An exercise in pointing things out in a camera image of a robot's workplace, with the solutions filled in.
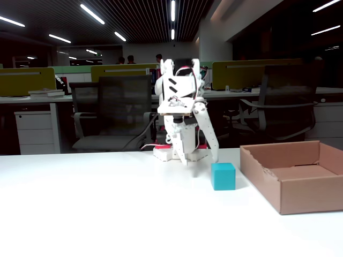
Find black mesh office chair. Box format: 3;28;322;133
71;74;159;152
222;64;325;142
69;81;100;140

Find white office desk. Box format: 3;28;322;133
0;93;161;155
203;87;343;102

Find white wrist camera plate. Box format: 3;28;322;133
156;99;195;118

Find red white servo wire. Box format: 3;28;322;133
174;66;206;101
140;143;174;152

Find white low cabinet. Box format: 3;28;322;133
305;101;343;141

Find stack of books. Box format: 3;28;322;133
28;88;65;99

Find blue cube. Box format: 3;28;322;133
211;162;236;191

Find black bag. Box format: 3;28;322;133
55;74;71;95

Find white three-drawer cabinet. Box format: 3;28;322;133
14;103;61;155

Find light green desk partition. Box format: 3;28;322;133
52;63;159;75

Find white studded base block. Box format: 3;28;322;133
152;146;176;163

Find black camera cable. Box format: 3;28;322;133
122;112;159;151

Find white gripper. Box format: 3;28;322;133
163;101;220;167

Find brown cardboard box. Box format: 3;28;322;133
240;140;343;216

